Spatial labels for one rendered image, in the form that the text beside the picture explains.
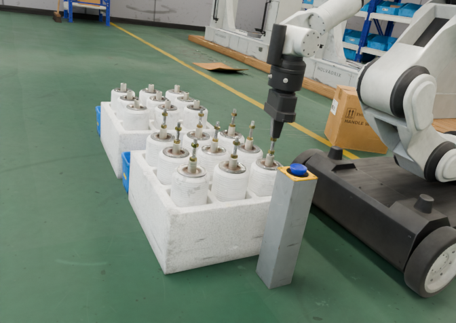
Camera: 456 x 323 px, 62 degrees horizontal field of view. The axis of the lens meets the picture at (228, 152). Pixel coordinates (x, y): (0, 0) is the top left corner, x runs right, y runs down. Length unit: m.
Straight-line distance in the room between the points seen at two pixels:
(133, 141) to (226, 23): 4.23
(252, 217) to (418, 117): 0.51
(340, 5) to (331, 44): 2.74
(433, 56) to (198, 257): 0.81
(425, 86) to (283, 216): 0.49
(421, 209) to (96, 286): 0.86
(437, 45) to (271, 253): 0.69
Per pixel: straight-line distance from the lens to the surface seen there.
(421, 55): 1.12
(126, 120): 1.42
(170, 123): 1.45
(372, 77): 1.12
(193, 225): 0.96
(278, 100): 0.98
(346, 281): 1.14
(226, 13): 5.50
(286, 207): 0.90
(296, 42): 0.94
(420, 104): 1.10
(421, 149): 1.29
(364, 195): 1.21
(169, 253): 0.98
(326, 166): 1.32
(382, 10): 6.76
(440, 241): 1.11
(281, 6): 4.35
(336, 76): 3.46
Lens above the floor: 0.67
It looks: 22 degrees down
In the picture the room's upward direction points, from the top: 9 degrees clockwise
